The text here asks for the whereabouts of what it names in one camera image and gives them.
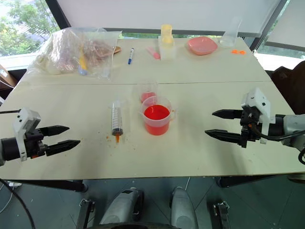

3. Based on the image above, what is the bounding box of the black floor cable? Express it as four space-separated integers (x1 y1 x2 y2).
0 179 36 229

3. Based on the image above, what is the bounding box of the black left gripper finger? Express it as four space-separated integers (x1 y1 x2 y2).
38 125 70 137
44 140 81 157

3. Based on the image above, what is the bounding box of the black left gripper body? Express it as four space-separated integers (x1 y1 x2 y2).
23 127 48 159

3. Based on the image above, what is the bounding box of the dark wooden chair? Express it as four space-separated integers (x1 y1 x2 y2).
265 60 305 115

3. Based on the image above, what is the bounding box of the silver robot leg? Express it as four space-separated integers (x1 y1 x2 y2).
99 187 144 225
169 186 199 229

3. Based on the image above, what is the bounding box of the silver left robot leg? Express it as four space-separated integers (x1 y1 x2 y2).
99 187 144 225

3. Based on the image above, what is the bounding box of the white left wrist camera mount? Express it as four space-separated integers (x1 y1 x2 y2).
12 107 41 162

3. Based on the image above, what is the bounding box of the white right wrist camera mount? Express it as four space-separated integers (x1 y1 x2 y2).
241 87 271 145

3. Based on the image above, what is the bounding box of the clear plastic scoop cup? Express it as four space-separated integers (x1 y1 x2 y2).
219 16 242 48

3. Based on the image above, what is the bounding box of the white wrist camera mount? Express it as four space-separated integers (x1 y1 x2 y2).
241 87 271 145
12 107 41 162

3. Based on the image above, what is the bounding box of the clear box with yellow cup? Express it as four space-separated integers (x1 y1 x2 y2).
158 23 177 61

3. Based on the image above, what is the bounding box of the clear plastic syringe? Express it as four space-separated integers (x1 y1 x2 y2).
111 100 124 144

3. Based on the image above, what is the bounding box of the pink plastic bowl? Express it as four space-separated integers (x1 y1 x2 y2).
186 36 218 56

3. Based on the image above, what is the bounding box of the measuring cup with red liquid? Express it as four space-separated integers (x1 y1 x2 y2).
139 95 177 136

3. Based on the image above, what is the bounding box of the silver right robot leg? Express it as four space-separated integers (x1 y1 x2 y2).
169 186 199 229

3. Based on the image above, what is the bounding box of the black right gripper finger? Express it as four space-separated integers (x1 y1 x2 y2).
212 109 244 120
204 129 243 145

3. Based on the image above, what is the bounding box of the small clear measuring cup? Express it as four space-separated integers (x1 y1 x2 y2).
138 82 159 104

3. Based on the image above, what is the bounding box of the clear plastic bag with contents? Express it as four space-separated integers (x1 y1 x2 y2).
26 27 123 80

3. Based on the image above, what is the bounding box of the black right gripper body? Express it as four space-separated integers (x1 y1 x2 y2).
239 105 263 148

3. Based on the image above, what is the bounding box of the black table leg frame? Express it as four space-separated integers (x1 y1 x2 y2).
9 179 88 192
217 174 289 188

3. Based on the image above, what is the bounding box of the black metal stand bracket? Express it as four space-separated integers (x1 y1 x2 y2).
75 198 95 229
211 200 231 229

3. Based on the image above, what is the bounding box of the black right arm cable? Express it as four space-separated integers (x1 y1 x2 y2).
249 121 305 165

